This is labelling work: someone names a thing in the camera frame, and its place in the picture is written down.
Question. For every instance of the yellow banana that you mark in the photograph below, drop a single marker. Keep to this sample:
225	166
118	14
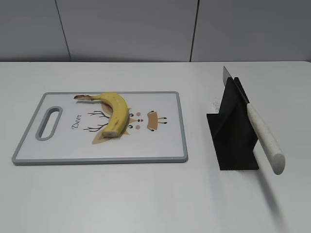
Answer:
120	116

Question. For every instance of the knife with white handle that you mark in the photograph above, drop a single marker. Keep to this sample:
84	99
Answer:
268	142

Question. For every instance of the white grey-rimmed cutting board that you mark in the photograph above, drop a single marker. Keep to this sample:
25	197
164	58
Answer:
66	131

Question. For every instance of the black knife stand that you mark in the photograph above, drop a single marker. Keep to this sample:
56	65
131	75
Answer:
232	133

